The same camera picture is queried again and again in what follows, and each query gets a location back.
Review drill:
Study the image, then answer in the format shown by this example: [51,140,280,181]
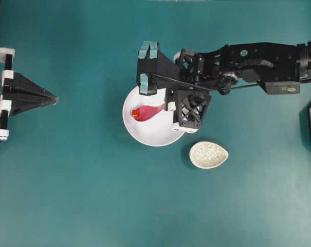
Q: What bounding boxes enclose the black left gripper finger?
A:
[9,99,58,116]
[4,72,58,100]

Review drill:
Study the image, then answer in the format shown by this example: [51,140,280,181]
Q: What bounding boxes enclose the speckled teardrop spoon rest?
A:
[189,141,229,169]

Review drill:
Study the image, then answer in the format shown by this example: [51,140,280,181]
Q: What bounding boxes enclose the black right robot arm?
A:
[167,42,311,133]

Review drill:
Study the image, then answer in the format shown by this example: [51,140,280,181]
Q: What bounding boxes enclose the white round bowl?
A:
[122,86,184,147]

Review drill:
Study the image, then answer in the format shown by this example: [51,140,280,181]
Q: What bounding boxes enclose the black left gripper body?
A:
[0,47,15,141]

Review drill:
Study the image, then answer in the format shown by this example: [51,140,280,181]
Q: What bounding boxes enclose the pink ceramic spoon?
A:
[131,103,165,122]

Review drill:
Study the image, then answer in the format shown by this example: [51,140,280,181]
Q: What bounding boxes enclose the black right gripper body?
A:
[164,49,212,133]

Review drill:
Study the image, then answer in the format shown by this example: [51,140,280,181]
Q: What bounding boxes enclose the small red block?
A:
[132,109,139,117]

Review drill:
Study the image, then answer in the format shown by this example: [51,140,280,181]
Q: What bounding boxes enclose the black camera box teal pads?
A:
[136,41,180,96]

